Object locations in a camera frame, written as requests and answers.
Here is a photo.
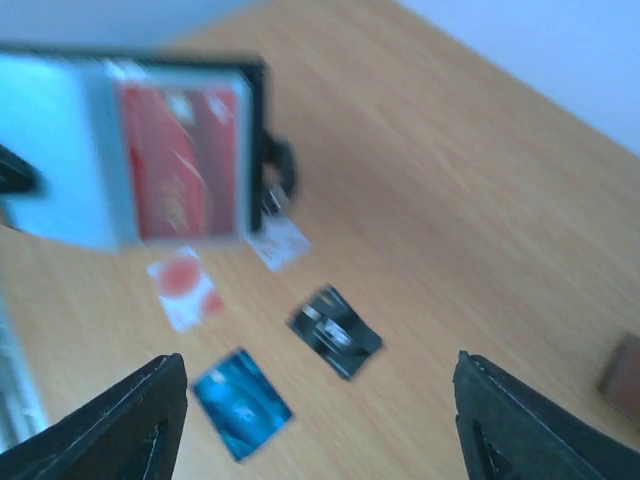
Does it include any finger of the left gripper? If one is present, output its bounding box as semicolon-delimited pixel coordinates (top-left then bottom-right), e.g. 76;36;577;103
0;145;43;195

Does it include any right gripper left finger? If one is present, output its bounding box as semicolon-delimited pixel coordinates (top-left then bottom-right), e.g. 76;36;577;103
1;353;188;479

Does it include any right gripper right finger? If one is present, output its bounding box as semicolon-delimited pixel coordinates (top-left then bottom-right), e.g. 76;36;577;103
453;351;638;480

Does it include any blue credit card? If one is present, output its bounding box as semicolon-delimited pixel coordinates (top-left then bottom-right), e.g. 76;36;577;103
191;348;294;462

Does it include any red white credit card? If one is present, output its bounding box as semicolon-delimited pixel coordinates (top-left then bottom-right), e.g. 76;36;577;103
147;246;224;332

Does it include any white floral credit card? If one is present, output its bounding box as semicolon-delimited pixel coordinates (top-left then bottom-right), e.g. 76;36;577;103
248;217;311;272

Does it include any dark red credit card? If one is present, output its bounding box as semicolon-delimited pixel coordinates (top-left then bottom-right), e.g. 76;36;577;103
119;84;238;241

